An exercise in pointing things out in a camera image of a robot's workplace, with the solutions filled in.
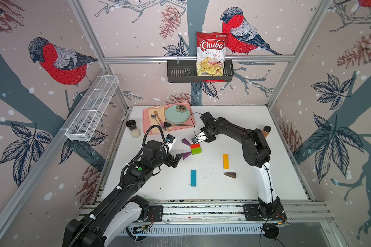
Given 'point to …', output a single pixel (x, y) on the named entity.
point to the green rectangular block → (196, 151)
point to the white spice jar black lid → (131, 124)
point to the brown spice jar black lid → (266, 130)
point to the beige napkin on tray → (152, 122)
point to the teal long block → (193, 178)
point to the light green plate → (177, 114)
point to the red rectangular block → (196, 145)
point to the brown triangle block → (232, 174)
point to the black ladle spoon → (168, 124)
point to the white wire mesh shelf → (84, 126)
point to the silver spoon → (153, 116)
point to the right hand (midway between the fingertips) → (203, 133)
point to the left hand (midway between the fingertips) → (177, 146)
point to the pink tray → (190, 121)
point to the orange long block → (225, 161)
